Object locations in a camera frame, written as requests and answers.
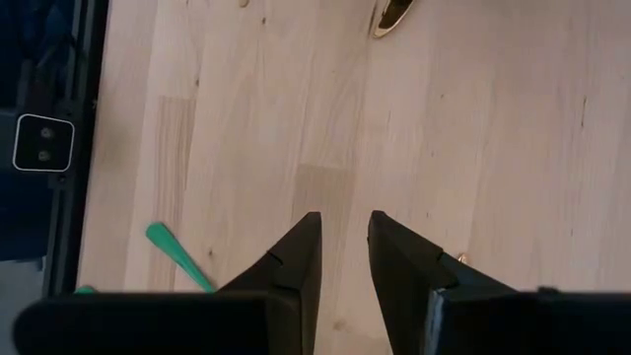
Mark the silver metal bracket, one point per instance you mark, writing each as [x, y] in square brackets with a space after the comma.
[43, 143]

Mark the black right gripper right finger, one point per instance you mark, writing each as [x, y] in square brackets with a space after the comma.
[468, 325]

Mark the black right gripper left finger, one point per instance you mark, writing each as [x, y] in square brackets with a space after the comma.
[197, 325]

